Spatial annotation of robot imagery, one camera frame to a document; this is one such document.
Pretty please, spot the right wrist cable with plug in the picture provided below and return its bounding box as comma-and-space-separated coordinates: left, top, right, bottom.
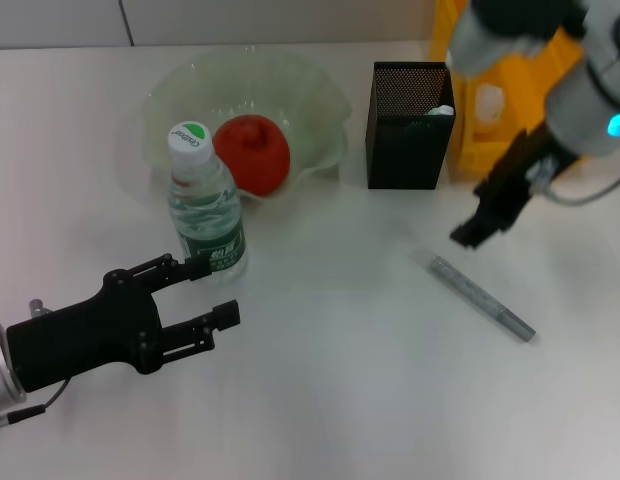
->
524, 159, 620, 206

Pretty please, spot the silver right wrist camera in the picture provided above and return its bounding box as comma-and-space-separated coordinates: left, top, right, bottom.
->
447, 0, 586, 77

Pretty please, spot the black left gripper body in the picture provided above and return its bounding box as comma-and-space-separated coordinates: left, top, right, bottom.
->
5, 267, 164, 394

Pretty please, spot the black mesh pen holder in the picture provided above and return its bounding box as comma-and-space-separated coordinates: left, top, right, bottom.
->
365, 61, 457, 191

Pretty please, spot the clear water bottle green label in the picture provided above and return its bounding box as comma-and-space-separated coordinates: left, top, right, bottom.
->
167, 120, 249, 286

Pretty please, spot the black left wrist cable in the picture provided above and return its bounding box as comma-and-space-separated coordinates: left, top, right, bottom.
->
0, 379, 74, 427

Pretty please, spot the white paper ball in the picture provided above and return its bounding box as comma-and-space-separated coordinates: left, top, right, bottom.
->
474, 83, 506, 134

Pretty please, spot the translucent green wavy glass bowl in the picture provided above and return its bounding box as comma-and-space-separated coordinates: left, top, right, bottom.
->
141, 44, 354, 204

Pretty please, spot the yellow plastic storage bin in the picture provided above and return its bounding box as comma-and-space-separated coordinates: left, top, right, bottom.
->
428, 0, 591, 174

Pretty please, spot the grey marker pen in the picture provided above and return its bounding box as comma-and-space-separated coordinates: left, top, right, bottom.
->
428, 255, 537, 345

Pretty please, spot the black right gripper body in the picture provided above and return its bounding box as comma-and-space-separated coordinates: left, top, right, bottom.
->
472, 127, 559, 231

